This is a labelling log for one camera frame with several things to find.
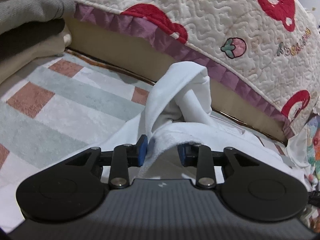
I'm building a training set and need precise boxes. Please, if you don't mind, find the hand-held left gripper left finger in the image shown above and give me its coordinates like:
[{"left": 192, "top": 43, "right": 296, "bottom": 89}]
[{"left": 65, "top": 134, "right": 148, "bottom": 189}]

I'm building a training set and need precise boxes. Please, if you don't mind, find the floral printed cloth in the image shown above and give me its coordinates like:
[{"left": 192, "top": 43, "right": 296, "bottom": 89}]
[{"left": 304, "top": 115, "right": 320, "bottom": 193}]

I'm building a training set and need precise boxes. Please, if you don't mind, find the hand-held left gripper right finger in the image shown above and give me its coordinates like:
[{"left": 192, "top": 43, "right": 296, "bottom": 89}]
[{"left": 177, "top": 142, "right": 253, "bottom": 189}]

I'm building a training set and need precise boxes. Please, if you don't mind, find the white crumpled cloth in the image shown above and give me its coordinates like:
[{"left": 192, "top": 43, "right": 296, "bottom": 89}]
[{"left": 285, "top": 127, "right": 312, "bottom": 170}]

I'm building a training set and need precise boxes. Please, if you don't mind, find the white garment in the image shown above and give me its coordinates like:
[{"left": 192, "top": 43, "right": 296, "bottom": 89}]
[{"left": 96, "top": 61, "right": 304, "bottom": 185}]

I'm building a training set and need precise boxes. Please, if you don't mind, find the quilted bear-print bedspread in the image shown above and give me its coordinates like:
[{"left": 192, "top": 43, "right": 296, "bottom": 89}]
[{"left": 56, "top": 0, "right": 320, "bottom": 140}]

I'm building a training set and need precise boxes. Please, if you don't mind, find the grey folded garment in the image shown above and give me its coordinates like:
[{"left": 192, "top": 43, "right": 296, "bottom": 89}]
[{"left": 0, "top": 0, "right": 77, "bottom": 63}]

